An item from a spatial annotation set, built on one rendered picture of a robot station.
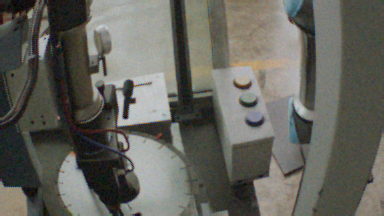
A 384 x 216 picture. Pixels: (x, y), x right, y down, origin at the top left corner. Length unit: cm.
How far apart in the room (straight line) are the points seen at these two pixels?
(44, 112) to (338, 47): 57
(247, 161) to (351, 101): 117
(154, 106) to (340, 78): 125
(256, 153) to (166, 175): 26
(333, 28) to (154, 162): 105
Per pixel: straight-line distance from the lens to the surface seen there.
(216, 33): 149
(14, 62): 66
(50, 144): 162
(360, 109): 21
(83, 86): 76
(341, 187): 25
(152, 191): 115
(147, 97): 146
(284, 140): 259
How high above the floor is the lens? 181
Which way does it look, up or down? 40 degrees down
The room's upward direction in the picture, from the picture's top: 5 degrees counter-clockwise
